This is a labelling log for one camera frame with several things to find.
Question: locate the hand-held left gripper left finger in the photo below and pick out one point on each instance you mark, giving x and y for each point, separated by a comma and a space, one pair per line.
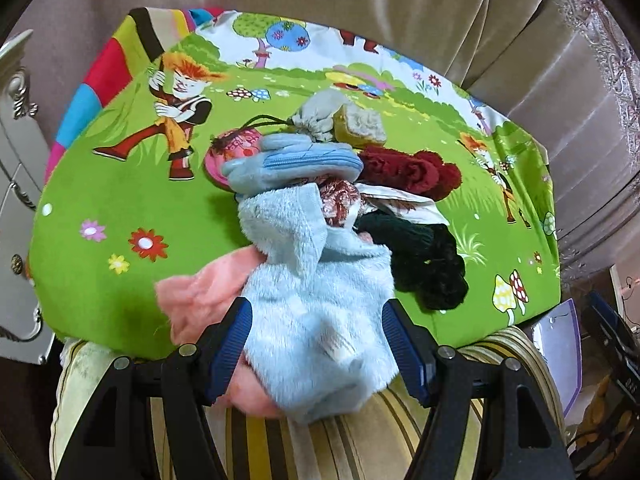
230, 347

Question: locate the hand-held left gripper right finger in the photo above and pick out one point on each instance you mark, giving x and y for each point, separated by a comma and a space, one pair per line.
405, 355

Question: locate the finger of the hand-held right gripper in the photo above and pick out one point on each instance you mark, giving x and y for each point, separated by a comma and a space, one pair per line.
610, 322

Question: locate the purple cardboard box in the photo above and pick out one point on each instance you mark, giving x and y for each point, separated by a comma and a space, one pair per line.
560, 340

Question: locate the pink fluffy cloth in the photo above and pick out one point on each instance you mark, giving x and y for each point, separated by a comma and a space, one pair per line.
200, 290

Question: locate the dark green fluffy knit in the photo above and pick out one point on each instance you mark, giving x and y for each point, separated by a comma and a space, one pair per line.
435, 280

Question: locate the light blue fluffy cloth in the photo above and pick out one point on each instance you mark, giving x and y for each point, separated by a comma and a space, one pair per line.
320, 310

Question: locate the dark red knitted hat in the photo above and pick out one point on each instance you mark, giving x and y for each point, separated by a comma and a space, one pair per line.
400, 170

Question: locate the pink round purse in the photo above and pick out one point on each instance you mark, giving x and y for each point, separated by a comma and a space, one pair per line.
235, 147

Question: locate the blue zippered pouch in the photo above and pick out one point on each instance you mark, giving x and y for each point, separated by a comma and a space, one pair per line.
300, 160

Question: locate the yellow fleece lined cloth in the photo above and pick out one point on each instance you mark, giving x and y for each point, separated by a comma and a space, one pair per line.
360, 127

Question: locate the white floor appliance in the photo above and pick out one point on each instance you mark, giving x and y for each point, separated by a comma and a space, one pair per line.
625, 285

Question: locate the dark green ribbed knit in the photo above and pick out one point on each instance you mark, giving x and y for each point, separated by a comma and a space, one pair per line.
395, 232

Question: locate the white cloth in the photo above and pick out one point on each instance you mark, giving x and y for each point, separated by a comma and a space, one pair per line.
400, 205

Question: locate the brown patterned scrunchie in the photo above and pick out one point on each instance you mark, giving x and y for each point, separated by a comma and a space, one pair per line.
340, 200

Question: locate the green cartoon printed blanket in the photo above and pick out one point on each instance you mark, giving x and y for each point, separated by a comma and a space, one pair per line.
125, 185

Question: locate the white ornate cabinet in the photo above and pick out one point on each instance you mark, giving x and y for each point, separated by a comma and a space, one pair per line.
20, 160

